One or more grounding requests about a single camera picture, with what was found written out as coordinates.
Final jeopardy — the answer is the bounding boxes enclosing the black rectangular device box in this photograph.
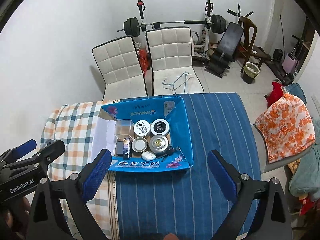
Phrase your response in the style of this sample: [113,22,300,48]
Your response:
[115,141,126,157]

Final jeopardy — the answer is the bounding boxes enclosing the white earbuds case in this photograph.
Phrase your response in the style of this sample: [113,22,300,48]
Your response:
[141,151,157,161]

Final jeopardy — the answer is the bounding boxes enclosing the gold round tin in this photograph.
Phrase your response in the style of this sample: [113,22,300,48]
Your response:
[149,134,169,155]

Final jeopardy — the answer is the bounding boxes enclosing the black key bunch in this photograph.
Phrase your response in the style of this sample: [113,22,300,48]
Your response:
[156,143,175,162]

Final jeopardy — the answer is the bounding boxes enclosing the operator left hand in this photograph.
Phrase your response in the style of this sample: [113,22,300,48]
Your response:
[1,197,31,239]

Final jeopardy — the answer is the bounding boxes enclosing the plaid checked cloth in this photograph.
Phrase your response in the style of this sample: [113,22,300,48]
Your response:
[40,100,120,239]

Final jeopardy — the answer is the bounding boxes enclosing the teal fabric pile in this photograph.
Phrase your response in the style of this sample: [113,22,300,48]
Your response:
[289,119,319,202]

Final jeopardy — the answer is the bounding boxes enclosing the clear plastic box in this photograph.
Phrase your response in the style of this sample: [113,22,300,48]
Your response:
[114,119,135,140]

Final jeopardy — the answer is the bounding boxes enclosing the blue striped tablecloth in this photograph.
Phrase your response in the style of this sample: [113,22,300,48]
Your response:
[114,92,262,240]

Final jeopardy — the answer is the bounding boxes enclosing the orange floral cushion chair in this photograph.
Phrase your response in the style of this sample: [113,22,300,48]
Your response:
[252,93,316,173]

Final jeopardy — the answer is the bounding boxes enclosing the white round tin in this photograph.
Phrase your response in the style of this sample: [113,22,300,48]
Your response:
[133,120,151,137]

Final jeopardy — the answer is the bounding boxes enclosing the blue milk carton box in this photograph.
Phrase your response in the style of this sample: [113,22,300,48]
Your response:
[91,96,194,173]

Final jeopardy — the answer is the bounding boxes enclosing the black lid round tin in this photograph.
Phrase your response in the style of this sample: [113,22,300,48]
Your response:
[150,119,170,136]

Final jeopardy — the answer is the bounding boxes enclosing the left white padded chair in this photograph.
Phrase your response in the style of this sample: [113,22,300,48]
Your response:
[92,36,147,100]

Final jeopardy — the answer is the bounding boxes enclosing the white padded chair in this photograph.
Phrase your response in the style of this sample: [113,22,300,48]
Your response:
[92,36,147,100]
[146,27,204,96]

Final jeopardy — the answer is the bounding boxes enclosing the red bag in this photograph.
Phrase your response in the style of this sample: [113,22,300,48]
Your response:
[265,80,284,107]

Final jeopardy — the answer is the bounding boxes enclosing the dark waste bin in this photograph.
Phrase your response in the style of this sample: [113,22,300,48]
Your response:
[242,62,260,84]

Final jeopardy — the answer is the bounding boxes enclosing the barbell with black weights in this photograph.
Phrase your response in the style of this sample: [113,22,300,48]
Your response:
[117,15,227,37]

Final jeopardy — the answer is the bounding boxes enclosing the pink suitcase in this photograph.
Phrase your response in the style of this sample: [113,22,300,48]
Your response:
[282,53,299,74]

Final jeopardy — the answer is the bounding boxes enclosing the right white padded chair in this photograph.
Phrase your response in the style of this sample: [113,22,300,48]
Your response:
[146,27,204,96]

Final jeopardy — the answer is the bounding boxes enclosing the black weight bench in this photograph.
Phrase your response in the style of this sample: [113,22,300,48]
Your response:
[206,23,244,78]

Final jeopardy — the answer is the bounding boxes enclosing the brown wooden chair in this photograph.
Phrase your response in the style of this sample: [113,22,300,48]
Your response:
[237,16,271,73]

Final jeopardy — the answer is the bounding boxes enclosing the wire clothes hanger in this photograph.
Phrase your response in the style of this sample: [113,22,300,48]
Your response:
[162,71,193,95]

